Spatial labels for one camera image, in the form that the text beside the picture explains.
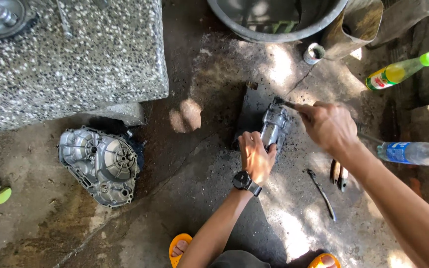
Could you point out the person's left hand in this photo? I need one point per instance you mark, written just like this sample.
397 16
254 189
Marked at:
254 158

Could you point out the person's right hand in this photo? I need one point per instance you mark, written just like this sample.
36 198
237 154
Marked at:
330 124

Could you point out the person's right fingers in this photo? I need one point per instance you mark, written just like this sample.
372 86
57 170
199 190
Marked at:
305 110

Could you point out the cleaning brush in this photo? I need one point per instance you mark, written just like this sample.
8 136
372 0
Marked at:
283 102

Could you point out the greasy metal engine part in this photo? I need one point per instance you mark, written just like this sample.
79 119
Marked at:
274 124

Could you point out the dark flat slab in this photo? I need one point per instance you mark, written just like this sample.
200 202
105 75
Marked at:
250 111

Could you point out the small white tin can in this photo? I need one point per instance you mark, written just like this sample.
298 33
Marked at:
313 53

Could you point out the thin dark metal tool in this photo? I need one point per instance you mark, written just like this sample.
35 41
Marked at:
322 194

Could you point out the cut metal can scoop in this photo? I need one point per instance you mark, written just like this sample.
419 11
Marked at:
352 31

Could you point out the black wristwatch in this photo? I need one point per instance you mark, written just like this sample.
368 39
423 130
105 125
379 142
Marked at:
245 181

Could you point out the grey metal basin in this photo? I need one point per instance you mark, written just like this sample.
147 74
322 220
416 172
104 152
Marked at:
274 18

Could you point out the green capped glass bottle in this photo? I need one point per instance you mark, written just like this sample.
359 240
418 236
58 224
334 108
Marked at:
397 72

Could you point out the clear blue label plastic bottle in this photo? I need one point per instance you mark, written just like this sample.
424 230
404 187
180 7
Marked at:
413 152

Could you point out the orange sandal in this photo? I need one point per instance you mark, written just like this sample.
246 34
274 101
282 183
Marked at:
179 248
324 260

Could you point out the person's grey shorts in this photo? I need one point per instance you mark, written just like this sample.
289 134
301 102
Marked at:
240 259

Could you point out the silver engine clutch cover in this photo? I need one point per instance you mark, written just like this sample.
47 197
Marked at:
99 165

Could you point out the speckled terrazzo stone bench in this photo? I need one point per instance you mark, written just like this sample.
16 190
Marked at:
65 59

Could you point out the metal wrench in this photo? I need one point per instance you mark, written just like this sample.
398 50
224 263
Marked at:
64 18

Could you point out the round metal engine part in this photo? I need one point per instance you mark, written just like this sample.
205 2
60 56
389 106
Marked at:
4 16

